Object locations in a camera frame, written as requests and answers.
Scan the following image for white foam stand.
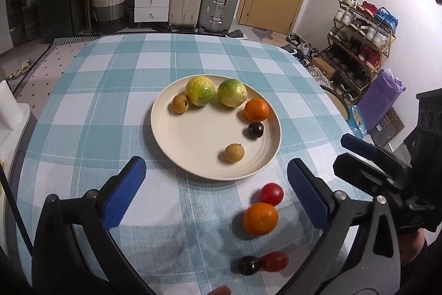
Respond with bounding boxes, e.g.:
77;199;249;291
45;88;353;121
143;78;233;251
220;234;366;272
0;101;37;161

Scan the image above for beige slippers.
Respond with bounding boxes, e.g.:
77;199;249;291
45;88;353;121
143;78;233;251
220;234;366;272
7;58;34;80

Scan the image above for shoe rack with shoes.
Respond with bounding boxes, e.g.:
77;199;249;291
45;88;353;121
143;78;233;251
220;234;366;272
328;0;400;102

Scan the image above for purple bag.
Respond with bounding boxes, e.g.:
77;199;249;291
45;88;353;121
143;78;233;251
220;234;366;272
359;69;407;134

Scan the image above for dotted rug with striped border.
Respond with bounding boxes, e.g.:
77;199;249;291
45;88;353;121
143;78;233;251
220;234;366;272
7;36;101;103

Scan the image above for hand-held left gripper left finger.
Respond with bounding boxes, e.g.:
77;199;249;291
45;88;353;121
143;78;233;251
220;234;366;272
31;156;147;295

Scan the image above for pile of shoes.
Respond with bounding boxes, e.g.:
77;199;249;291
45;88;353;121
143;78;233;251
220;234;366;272
281;33;332;85

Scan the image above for red tomato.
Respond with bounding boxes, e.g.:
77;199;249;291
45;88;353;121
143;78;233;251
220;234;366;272
260;182;284;206
261;251;289;273

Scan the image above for patterned box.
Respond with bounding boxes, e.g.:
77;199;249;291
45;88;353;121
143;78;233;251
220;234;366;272
375;108;405;145

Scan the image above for cream bin with black rim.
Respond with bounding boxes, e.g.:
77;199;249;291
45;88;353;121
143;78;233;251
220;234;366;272
319;84;350;120

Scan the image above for person's left hand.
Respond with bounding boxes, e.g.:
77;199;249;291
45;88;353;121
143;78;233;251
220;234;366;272
206;284;232;295

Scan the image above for person's right hand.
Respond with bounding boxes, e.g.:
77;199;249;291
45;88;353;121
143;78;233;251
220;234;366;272
397;231;429;265

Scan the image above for green yellow guava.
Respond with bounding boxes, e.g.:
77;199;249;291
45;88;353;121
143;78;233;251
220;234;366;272
185;75;215;107
217;79;248;108

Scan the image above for wooden shoe rack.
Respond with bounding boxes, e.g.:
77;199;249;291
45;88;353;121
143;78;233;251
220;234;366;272
326;5;398;103

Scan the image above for blue snack bag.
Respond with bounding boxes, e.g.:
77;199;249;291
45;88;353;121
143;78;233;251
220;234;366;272
347;105;369;140

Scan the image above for orange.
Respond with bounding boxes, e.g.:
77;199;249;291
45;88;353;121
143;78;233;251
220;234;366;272
244;98;270;122
242;202;279;236

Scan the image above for dark purple plum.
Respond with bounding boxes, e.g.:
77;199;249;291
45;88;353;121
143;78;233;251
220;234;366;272
248;121;265;139
238;256;262;276

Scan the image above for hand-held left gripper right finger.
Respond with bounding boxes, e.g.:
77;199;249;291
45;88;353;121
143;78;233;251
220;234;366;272
286;158;403;295

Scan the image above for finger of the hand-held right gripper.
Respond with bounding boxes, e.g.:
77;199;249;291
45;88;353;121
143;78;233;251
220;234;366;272
340;133;414;179
332;153;413;210

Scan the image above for small brown longan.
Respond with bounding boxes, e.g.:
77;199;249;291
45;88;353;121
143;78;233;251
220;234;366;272
172;93;190;114
224;143;246;164

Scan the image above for cream round plate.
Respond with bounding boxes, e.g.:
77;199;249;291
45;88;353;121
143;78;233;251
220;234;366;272
150;77;282;181

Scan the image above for cardboard box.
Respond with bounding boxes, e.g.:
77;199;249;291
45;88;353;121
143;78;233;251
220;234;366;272
309;57;336;80

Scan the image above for woven laundry basket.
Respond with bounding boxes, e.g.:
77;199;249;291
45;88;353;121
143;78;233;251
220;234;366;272
91;0;127;33

